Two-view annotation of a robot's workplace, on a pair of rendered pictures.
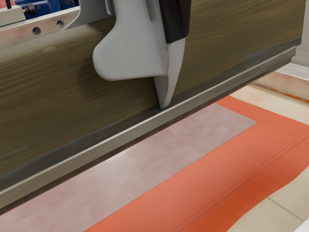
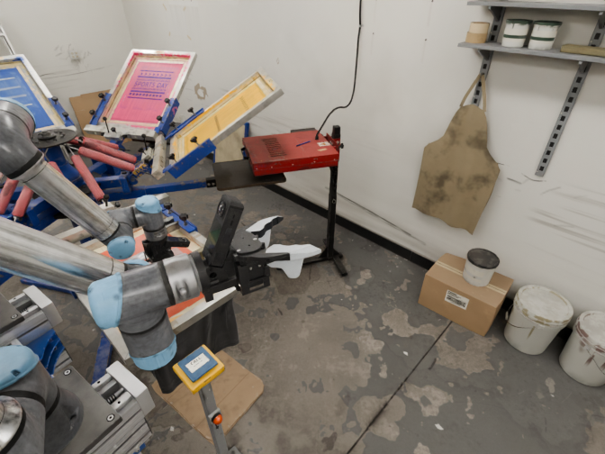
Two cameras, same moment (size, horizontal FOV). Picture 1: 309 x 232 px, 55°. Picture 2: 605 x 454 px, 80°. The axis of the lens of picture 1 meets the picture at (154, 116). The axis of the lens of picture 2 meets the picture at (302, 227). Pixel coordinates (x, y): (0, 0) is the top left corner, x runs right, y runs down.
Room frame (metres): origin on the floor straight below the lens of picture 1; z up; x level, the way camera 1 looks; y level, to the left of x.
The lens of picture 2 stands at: (-0.93, -0.20, 2.06)
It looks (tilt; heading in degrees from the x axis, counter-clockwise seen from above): 35 degrees down; 344
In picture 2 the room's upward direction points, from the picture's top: straight up
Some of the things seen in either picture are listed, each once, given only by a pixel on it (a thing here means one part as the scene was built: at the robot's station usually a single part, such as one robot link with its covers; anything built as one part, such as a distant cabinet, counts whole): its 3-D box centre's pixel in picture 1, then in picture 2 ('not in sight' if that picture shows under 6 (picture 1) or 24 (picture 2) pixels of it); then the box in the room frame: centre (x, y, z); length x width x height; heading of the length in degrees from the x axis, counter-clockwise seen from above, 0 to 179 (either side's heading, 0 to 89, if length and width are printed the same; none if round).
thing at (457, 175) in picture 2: not in sight; (460, 156); (0.93, -1.85, 1.06); 0.53 x 0.07 x 1.05; 30
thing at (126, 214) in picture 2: not in sight; (118, 222); (0.17, 0.11, 1.39); 0.11 x 0.11 x 0.08; 10
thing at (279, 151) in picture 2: not in sight; (291, 150); (1.34, -0.77, 1.06); 0.61 x 0.46 x 0.12; 90
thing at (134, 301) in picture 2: not in sight; (132, 295); (-0.48, -0.06, 1.65); 0.11 x 0.08 x 0.09; 103
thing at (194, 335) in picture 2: not in sight; (195, 340); (0.18, -0.03, 0.74); 0.45 x 0.03 x 0.43; 120
